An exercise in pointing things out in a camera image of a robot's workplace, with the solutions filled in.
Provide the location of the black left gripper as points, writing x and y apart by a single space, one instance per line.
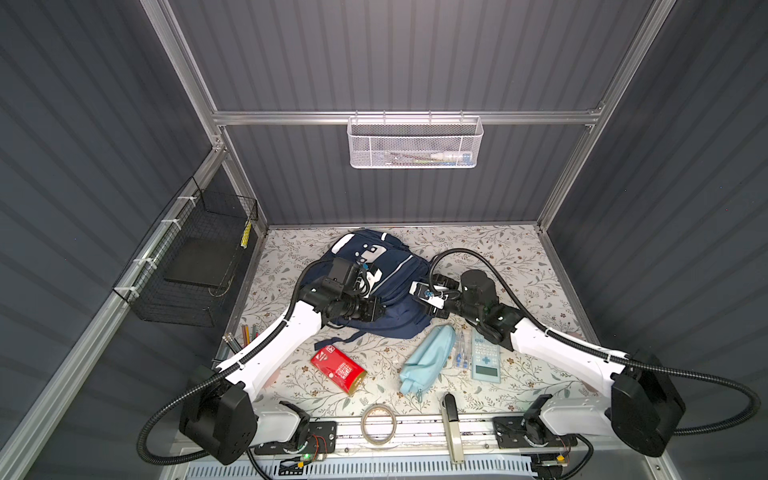
366 309

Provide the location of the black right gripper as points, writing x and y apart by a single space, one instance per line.
438 288

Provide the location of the blue pens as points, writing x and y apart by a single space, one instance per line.
462 355

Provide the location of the navy blue backpack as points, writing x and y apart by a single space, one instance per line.
391 269

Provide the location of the light blue calculator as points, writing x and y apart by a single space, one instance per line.
486 360

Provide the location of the light blue pencil case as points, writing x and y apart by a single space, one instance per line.
422 368

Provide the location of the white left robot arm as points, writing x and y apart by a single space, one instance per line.
218 412

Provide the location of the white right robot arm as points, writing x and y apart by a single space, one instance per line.
638 402

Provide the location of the red gold tin box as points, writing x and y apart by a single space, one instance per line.
343 371

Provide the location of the floral table mat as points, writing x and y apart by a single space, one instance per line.
515 251

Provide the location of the colored pencils in cup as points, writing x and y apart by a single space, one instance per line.
237 338

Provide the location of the yellow tag on black basket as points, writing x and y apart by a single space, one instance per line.
246 234

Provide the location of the black beige box cutter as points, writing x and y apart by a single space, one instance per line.
451 422

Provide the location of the clear tape roll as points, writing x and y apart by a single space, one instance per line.
378 425

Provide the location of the markers in white basket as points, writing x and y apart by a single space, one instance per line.
453 159

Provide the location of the white wire mesh basket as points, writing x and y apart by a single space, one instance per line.
370 137

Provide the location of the black wire mesh basket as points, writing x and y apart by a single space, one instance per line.
191 268

